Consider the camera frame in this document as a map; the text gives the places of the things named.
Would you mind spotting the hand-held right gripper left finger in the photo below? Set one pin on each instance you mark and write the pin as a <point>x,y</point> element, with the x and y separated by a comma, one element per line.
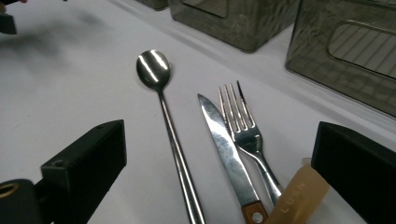
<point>84,165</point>

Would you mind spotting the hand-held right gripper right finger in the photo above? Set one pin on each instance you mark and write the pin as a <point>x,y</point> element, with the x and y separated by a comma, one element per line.
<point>358,168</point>

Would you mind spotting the long metal spoon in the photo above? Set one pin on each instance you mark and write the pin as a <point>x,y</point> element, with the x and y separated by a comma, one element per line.
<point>153,70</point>

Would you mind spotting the translucent amber plastic spoon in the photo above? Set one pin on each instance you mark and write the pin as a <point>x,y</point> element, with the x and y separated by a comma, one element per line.
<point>295,199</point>

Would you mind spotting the smoky translucent plastic bin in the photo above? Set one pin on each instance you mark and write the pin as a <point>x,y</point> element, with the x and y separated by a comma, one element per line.
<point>249,28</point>
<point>311,53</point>

